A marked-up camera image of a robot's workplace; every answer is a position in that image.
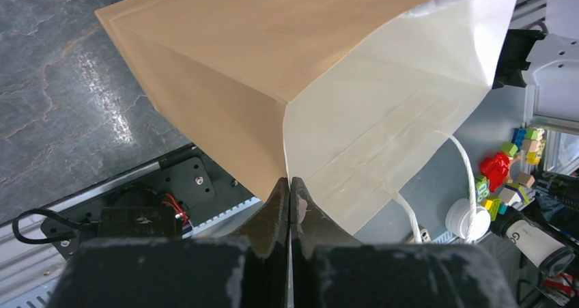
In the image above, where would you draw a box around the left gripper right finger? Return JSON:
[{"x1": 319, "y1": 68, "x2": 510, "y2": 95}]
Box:
[{"x1": 290, "y1": 178, "x2": 516, "y2": 307}]

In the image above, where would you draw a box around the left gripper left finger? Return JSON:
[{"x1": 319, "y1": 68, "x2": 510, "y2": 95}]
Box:
[{"x1": 48, "y1": 178, "x2": 290, "y2": 307}]

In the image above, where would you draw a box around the brown paper bag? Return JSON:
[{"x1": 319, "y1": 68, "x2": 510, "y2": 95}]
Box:
[{"x1": 96, "y1": 0, "x2": 517, "y2": 234}]

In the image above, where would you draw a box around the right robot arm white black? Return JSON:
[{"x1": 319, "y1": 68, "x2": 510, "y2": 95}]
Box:
[{"x1": 492, "y1": 29, "x2": 578, "y2": 128}]

